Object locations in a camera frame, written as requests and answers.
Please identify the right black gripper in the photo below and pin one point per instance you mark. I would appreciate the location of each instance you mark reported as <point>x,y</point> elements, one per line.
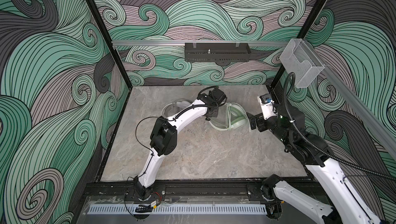
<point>255,122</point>

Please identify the black perforated wall tray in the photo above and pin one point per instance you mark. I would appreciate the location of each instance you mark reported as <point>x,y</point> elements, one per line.
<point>220,53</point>

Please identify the white slotted cable duct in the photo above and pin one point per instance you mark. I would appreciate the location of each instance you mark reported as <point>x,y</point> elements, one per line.
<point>238,209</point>

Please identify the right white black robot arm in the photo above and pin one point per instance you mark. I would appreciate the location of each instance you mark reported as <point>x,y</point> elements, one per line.
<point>288,125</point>

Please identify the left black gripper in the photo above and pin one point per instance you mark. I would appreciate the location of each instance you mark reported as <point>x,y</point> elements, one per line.
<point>214,114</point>

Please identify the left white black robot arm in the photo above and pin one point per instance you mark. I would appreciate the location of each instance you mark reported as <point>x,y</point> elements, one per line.
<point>165,132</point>

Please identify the white over-ear headphones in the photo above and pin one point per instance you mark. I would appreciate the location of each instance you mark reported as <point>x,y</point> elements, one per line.
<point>175,107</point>

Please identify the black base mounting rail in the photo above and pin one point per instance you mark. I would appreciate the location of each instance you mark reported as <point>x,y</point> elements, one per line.
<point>167,190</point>

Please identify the clear plastic wall bin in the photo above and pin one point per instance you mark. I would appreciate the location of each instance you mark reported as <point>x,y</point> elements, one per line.
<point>300,57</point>

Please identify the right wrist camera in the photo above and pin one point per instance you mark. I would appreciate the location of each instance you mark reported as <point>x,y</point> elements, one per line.
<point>267,106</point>

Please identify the green over-ear headphones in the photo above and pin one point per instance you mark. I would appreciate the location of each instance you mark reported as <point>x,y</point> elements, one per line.
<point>235,117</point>

